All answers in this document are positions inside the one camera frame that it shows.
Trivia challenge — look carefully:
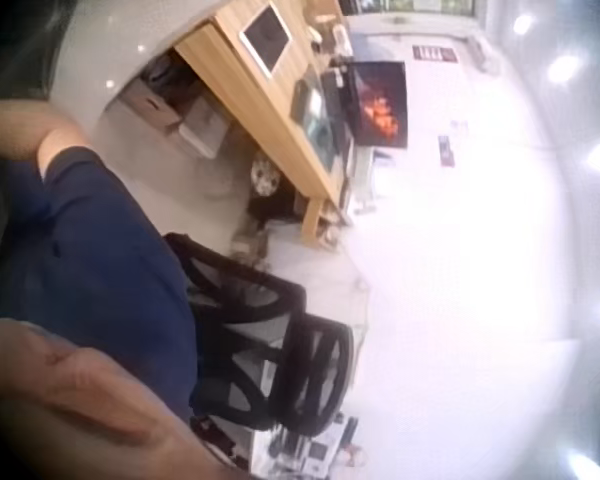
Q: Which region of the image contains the black patterned bag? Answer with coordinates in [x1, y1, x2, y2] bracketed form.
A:
[246, 152, 306, 224]

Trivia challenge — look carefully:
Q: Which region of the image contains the black mesh office chair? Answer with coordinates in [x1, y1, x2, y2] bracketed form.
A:
[162, 231, 356, 437]

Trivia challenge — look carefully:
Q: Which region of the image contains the green desk mat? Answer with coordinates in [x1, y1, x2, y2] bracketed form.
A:
[302, 85, 340, 167]

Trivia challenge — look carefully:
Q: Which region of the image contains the wooden desk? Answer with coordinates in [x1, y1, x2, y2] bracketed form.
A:
[173, 0, 357, 251]

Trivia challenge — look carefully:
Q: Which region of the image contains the black keyboard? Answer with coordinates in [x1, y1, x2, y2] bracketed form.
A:
[321, 68, 350, 174]

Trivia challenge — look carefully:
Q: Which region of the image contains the white storage box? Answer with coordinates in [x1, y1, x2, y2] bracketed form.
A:
[177, 97, 231, 160]

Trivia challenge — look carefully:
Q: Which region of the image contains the black monitor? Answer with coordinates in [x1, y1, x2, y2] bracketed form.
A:
[346, 60, 410, 150]

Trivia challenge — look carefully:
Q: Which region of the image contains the cardboard box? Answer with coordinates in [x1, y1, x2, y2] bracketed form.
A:
[121, 74, 187, 132]

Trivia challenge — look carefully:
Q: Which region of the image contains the white tablet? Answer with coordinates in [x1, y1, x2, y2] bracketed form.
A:
[238, 2, 293, 77]

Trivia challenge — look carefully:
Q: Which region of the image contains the small dark wall poster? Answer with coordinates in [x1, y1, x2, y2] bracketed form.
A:
[437, 133, 455, 168]

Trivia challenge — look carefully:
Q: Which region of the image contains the dark red wall sign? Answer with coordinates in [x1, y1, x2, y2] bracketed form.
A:
[412, 44, 458, 63]

